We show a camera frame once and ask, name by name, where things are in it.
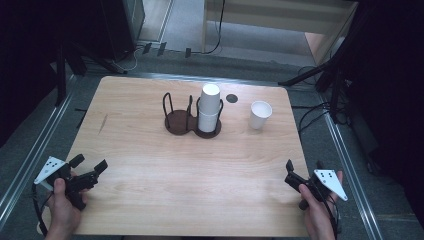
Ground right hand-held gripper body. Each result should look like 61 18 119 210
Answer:
284 169 349 212

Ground black cabinet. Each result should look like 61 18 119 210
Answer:
98 0 146 62

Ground dark brown double cup holder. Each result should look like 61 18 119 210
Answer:
162 92 225 140

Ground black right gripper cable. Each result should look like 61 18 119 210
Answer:
323 193 342 240

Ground person's right hand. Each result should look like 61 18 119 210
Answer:
297 170 344 234

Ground black metal stand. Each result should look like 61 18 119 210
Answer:
54 39 128 107

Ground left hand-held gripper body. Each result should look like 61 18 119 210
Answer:
33 155 100 212

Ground white paper cup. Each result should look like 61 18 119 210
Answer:
249 100 274 131

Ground white floor cable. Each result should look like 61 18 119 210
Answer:
109 45 140 73

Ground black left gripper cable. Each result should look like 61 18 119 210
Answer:
31 181 56 238

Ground aluminium floor rail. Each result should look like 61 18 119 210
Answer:
0 74 78 231
318 93 384 240

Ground person's left hand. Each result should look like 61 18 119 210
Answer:
45 172 90 232

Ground black hanging cable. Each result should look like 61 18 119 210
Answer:
199 0 227 56

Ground light wooden furniture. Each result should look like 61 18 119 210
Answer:
201 0 360 67

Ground black floor cables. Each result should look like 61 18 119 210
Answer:
291 99 351 136

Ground stack of white paper cups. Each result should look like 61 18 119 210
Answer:
197 83 223 134

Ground black tripod stand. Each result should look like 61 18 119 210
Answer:
277 39 354 124

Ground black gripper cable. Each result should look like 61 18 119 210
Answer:
323 193 342 240
31 181 56 238

